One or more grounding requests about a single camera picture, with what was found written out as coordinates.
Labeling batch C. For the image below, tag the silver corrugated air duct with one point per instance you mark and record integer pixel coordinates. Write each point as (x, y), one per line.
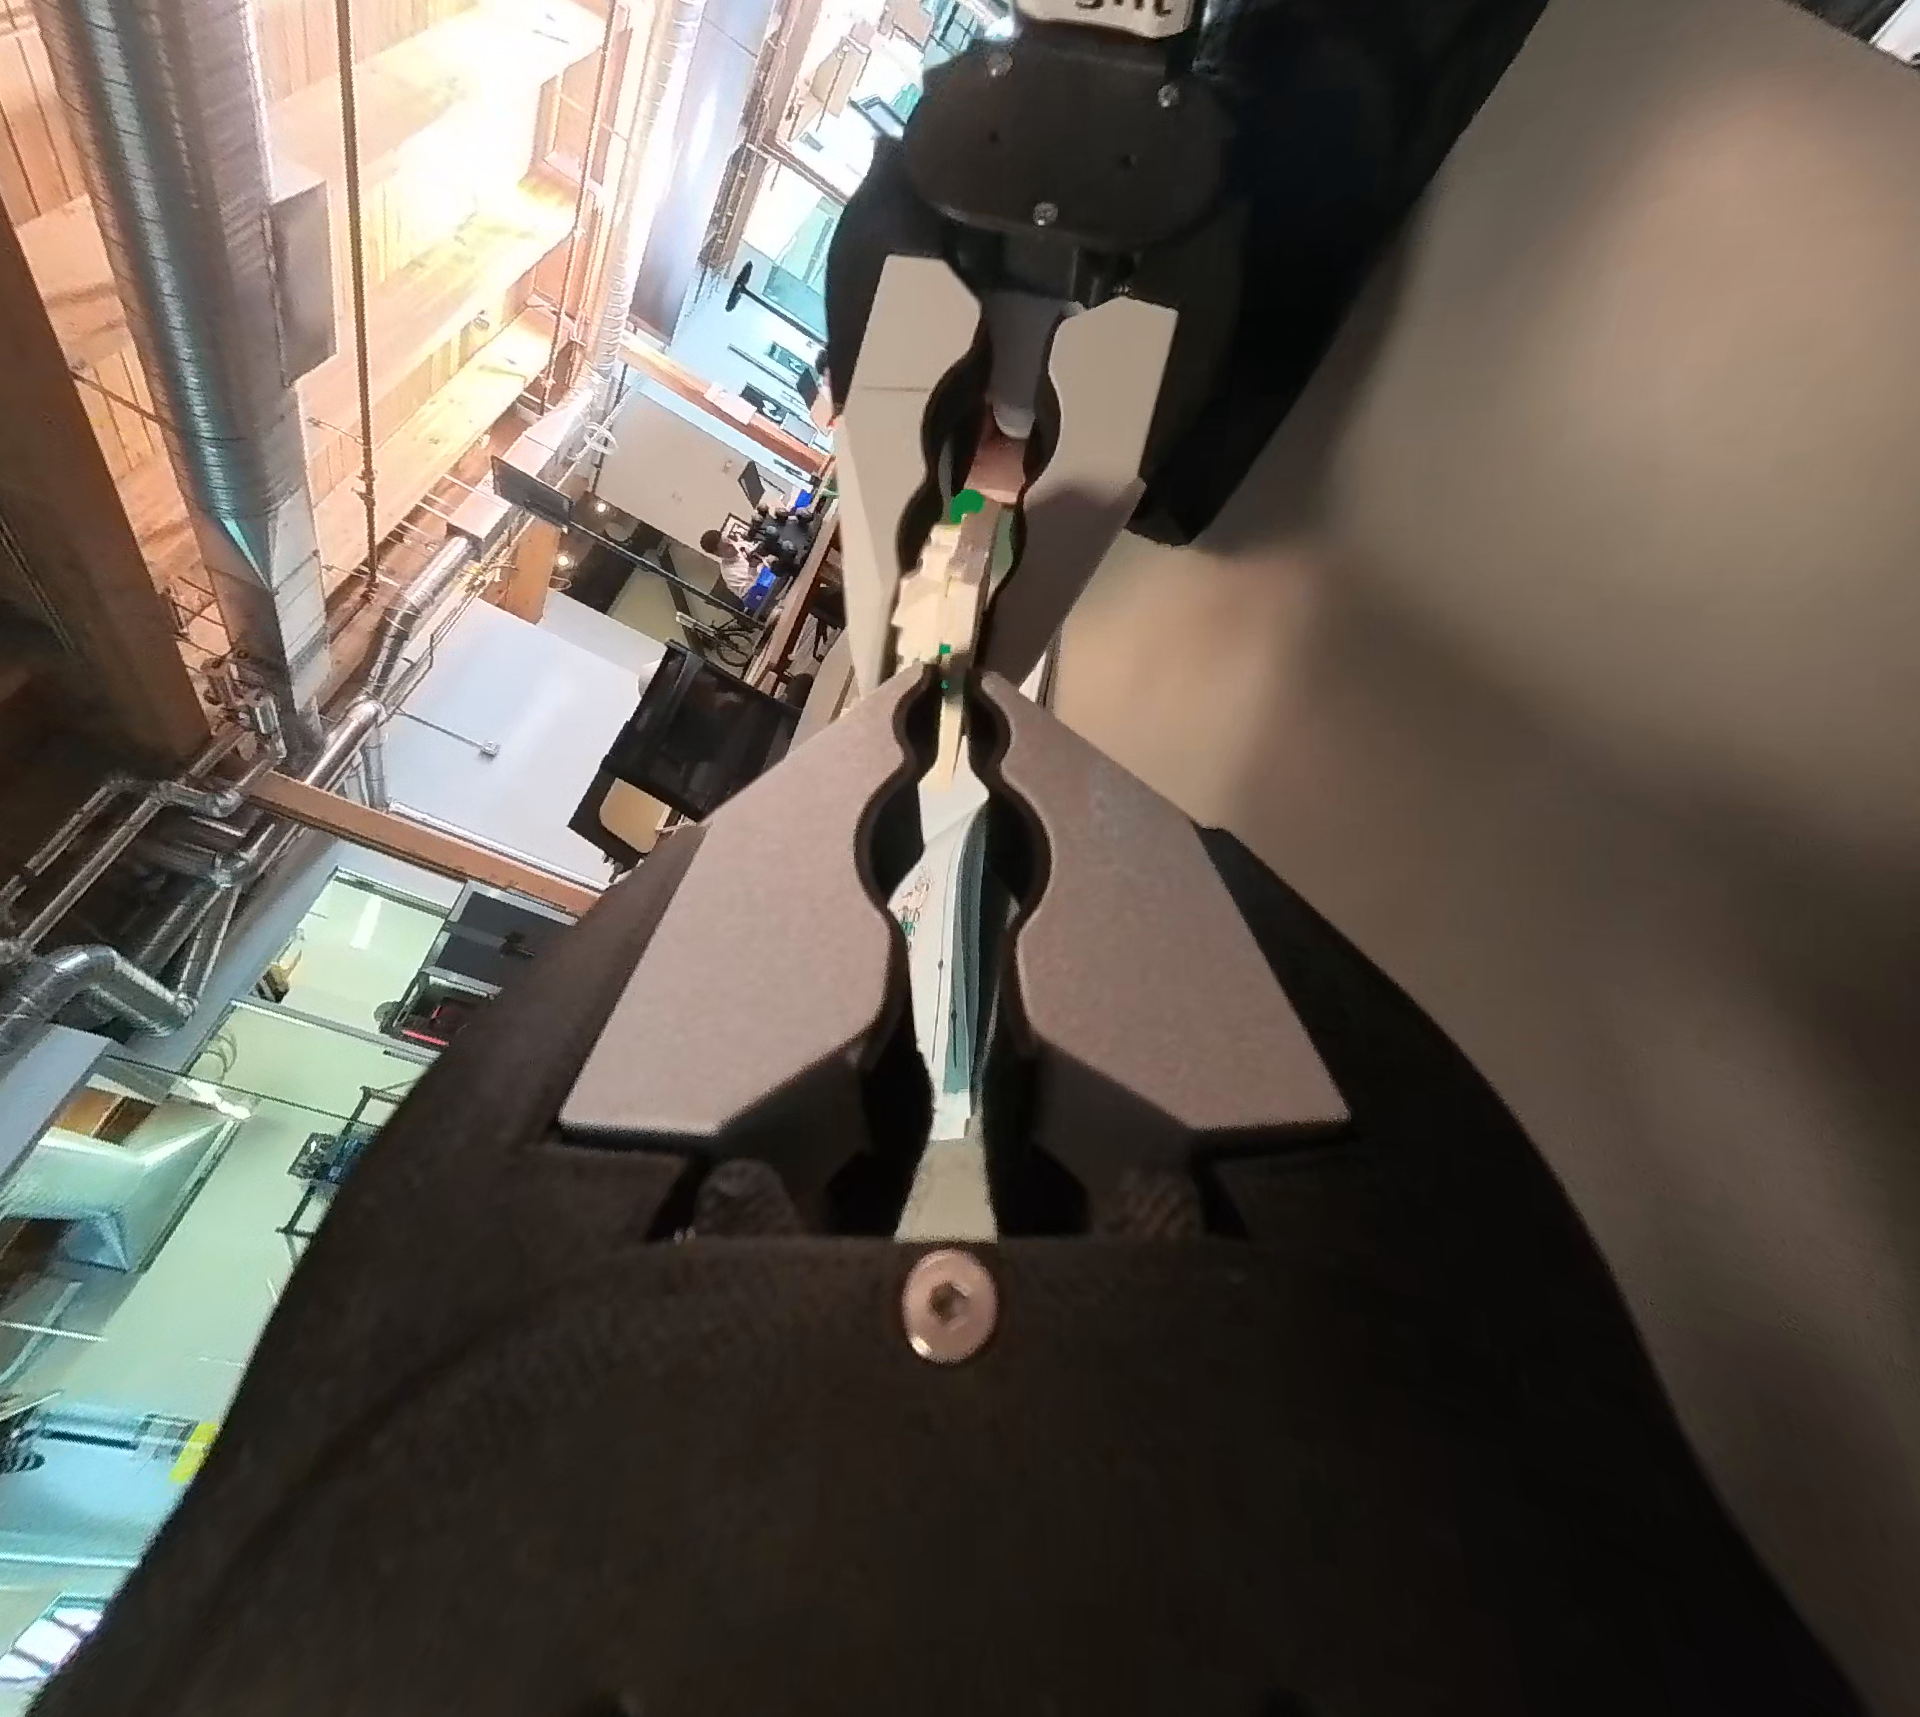
(150, 246)

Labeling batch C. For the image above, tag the person's right hand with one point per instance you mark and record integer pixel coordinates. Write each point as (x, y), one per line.
(996, 471)

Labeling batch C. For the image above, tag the brown wooden beam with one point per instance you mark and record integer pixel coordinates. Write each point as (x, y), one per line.
(437, 831)

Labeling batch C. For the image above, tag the open instruction booklet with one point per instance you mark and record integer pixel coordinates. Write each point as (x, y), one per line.
(945, 997)

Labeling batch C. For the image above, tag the white lego brick model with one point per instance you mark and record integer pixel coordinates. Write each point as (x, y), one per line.
(945, 591)

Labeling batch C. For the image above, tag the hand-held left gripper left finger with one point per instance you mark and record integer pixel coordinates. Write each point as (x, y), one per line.
(721, 966)

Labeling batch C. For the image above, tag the yellow background sign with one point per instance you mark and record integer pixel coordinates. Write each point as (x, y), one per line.
(195, 1455)

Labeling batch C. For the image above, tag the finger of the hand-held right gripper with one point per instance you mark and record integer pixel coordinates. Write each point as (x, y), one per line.
(885, 429)
(1106, 443)

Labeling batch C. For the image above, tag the metal exhaust hood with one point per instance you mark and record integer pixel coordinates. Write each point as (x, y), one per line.
(107, 1180)

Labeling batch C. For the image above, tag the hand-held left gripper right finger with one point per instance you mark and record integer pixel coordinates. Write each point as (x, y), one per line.
(1188, 982)

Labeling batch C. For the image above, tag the grey ceiling pipe cluster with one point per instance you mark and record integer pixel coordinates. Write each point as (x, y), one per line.
(223, 786)

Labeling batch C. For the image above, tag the black equipment cabinet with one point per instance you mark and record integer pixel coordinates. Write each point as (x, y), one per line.
(494, 943)

